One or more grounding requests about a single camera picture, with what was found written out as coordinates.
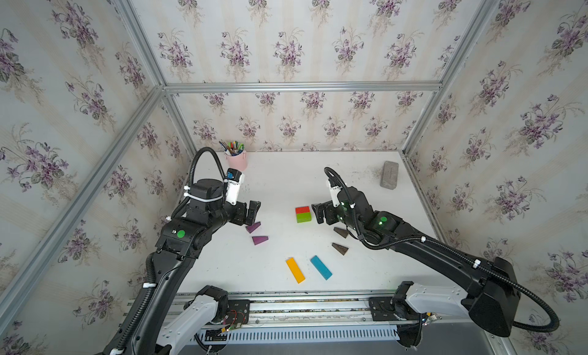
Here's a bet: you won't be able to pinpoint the grey board eraser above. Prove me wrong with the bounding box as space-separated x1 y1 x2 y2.
380 161 399 190

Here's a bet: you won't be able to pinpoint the brown triangular wedge block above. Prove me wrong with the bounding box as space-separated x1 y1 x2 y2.
333 227 349 239

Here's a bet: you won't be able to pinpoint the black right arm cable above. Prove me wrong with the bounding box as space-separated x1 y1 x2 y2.
323 166 560 334

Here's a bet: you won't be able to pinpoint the blue rectangular block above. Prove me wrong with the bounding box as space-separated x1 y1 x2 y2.
310 256 332 280

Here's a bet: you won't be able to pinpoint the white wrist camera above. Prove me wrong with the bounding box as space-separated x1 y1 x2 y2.
225 168 244 206
326 179 341 207

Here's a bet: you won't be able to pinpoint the pink pen holder cup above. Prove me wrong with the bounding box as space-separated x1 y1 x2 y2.
225 151 248 172

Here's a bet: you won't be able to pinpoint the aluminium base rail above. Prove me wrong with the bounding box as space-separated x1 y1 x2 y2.
154 287 474 354

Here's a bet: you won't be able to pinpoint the purple triangular wedge block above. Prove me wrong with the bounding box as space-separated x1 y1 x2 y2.
245 221 261 234

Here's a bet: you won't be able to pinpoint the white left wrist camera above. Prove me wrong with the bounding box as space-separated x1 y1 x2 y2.
225 168 244 206

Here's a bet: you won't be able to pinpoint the green cube block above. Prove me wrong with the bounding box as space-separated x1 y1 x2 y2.
296 212 312 223

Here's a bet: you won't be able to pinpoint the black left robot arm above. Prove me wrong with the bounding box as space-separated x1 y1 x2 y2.
103 168 261 354

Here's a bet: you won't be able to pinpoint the yellow rectangular block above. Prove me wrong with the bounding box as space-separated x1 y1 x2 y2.
286 257 306 284

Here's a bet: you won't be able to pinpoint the coloured pens in cup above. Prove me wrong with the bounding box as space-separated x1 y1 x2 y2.
218 141 245 156

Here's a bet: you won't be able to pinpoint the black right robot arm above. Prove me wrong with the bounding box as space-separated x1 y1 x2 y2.
311 187 522 338

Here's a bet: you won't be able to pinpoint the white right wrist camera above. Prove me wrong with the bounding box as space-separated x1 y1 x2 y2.
326 179 341 207

